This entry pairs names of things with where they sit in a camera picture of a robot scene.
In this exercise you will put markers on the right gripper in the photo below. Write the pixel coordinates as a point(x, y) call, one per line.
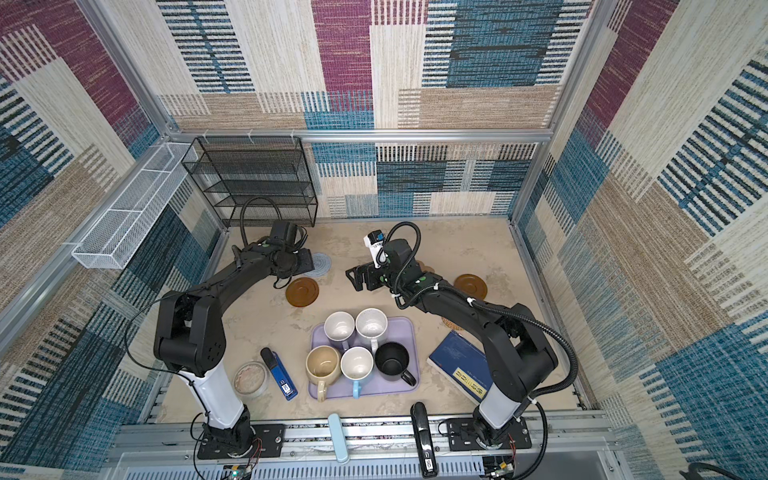
point(370, 272)

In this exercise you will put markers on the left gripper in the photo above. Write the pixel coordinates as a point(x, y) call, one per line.
point(307, 263)

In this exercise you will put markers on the brown round saucer coaster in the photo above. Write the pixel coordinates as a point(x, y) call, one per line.
point(302, 292)

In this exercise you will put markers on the blue grey knitted coaster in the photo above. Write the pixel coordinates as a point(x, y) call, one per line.
point(321, 265)

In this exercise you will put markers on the white speckled mug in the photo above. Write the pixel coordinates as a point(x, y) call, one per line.
point(371, 328)

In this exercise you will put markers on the beige ceramic mug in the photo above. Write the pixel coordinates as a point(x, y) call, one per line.
point(322, 366)

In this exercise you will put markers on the woven rattan round coaster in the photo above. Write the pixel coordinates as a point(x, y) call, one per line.
point(451, 325)

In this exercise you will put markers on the small brown wooden coaster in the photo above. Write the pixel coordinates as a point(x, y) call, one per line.
point(472, 285)

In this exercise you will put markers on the brown flower cork coaster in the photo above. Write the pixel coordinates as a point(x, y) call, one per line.
point(425, 268)

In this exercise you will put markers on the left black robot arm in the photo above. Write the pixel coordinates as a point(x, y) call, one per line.
point(190, 338)

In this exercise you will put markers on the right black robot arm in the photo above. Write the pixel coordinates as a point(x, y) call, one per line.
point(526, 358)

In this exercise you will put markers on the lavender plastic tray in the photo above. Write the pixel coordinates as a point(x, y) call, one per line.
point(401, 330)

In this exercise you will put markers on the black mug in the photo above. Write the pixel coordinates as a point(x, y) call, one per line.
point(392, 361)

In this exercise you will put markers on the clear tape roll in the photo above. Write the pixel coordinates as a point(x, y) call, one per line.
point(250, 380)

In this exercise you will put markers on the blue black stapler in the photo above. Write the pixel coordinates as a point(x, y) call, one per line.
point(279, 373)

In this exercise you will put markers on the blue hardcover book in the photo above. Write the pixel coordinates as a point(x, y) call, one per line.
point(464, 364)

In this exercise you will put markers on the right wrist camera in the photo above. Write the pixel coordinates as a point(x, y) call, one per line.
point(374, 242)

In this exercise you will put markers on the white mug blue handle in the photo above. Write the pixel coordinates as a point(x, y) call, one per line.
point(357, 365)

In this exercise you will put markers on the black wire shelf rack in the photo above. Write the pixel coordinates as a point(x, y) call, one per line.
point(253, 180)

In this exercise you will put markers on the light blue handle bar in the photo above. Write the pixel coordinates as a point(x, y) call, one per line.
point(338, 438)

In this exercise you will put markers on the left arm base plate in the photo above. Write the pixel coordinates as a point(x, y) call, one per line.
point(263, 440)

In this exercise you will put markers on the white wire mesh basket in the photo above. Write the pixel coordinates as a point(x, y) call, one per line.
point(116, 236)

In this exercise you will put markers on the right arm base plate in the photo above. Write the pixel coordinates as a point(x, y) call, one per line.
point(462, 436)

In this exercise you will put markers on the black stapler on rail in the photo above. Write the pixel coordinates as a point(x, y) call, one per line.
point(423, 440)

